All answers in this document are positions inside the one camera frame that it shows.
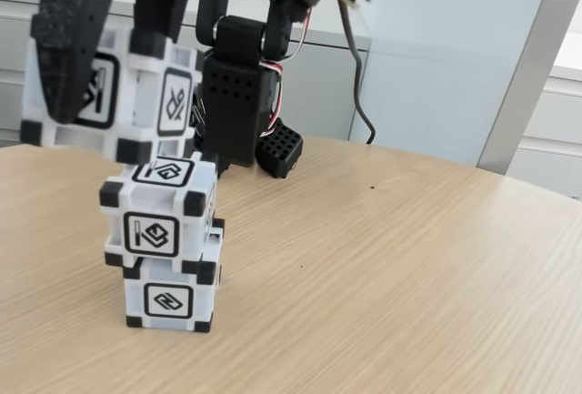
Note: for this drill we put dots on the white cube lamp symbol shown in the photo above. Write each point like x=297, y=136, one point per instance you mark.
x=136, y=103

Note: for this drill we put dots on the white cube squares symbol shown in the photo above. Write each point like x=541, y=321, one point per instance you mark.
x=154, y=194

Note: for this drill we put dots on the black table clamp with wheel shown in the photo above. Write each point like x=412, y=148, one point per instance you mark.
x=197, y=125

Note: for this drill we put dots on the white cabinet with key locks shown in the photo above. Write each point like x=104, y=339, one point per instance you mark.
x=327, y=84

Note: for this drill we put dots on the black perforated table clamp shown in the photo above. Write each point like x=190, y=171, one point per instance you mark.
x=279, y=148

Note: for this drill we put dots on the white cube diamond loop symbol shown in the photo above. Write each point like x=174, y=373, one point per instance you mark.
x=168, y=303

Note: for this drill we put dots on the grey metal pillar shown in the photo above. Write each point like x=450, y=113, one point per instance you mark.
x=523, y=71

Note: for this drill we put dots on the white drawer cabinet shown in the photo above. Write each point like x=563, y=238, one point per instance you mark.
x=554, y=139

